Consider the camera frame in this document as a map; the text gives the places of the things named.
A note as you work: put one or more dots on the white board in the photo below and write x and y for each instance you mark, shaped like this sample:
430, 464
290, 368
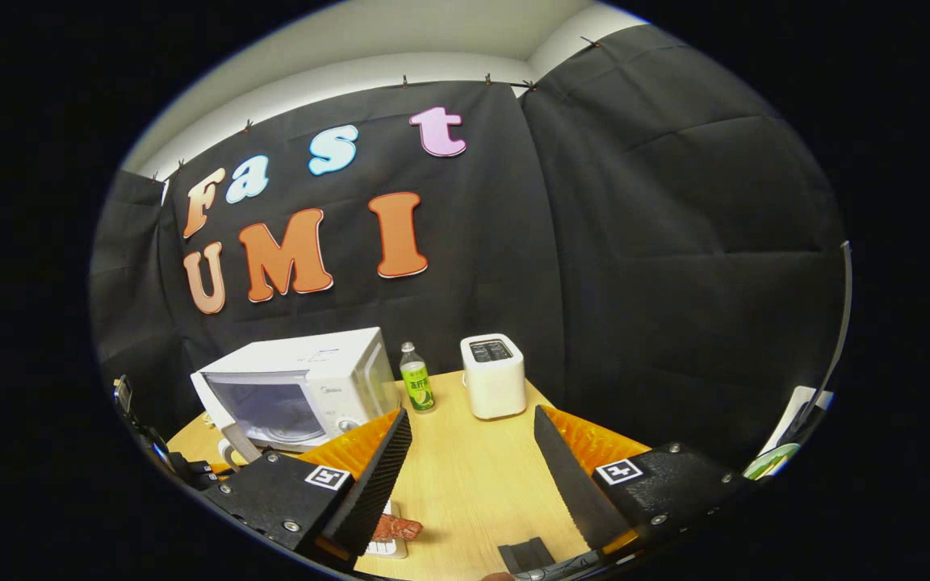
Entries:
800, 407

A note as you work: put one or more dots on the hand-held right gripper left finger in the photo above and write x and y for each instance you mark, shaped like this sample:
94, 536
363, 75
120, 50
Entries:
372, 484

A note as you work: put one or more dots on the brown grilled meat piece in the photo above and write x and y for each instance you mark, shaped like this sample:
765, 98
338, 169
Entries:
400, 528

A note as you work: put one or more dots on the black backdrop cloth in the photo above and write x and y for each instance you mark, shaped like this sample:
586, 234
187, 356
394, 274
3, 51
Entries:
634, 282

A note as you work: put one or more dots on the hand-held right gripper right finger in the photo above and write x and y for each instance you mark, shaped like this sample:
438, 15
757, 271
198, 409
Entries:
574, 484

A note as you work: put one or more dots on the white microwave oven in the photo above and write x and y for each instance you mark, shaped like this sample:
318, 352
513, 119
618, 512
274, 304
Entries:
303, 355

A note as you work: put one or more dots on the white toaster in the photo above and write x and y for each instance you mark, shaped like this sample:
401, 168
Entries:
493, 391

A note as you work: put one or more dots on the grey frame pole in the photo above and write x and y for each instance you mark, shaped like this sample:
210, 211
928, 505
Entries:
846, 323

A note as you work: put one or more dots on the green label drink bottle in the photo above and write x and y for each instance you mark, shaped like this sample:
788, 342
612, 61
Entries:
416, 387

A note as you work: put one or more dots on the small white plate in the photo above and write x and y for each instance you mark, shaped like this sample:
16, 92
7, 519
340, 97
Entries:
388, 550

